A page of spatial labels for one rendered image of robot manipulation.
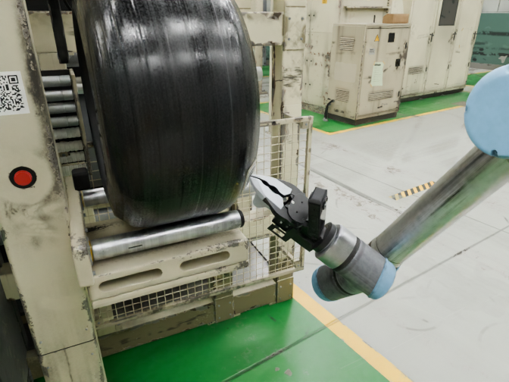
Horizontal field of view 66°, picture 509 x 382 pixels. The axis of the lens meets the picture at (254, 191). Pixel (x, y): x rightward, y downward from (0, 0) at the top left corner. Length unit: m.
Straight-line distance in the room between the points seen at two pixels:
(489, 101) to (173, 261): 0.66
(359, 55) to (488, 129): 4.78
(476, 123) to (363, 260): 0.38
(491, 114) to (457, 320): 1.72
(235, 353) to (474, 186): 1.32
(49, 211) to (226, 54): 0.48
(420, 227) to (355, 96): 4.56
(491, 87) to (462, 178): 0.26
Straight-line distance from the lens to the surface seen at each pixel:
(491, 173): 0.80
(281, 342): 1.90
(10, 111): 0.85
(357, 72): 5.36
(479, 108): 0.60
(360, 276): 0.86
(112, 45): 0.69
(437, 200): 0.86
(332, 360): 1.86
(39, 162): 0.87
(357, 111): 5.43
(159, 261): 0.88
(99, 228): 1.18
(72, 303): 1.03
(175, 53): 0.68
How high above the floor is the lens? 1.35
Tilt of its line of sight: 24 degrees down
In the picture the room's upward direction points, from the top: straight up
